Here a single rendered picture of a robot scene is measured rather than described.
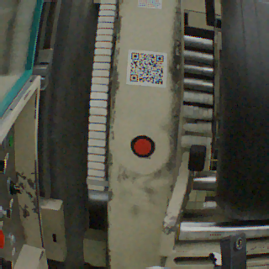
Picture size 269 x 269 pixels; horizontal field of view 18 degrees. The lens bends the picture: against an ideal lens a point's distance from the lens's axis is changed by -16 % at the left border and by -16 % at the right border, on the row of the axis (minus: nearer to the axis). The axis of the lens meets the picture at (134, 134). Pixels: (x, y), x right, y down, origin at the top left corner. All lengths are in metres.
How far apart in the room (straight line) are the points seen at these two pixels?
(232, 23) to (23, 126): 0.45
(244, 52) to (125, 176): 0.45
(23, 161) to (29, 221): 0.13
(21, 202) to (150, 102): 0.35
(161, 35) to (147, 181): 0.31
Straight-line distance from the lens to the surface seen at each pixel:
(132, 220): 1.98
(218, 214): 2.22
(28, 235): 1.78
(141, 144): 1.91
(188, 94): 2.30
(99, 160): 1.95
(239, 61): 1.66
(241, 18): 1.69
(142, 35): 1.84
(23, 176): 1.72
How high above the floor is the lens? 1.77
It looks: 21 degrees down
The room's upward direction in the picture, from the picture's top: 3 degrees clockwise
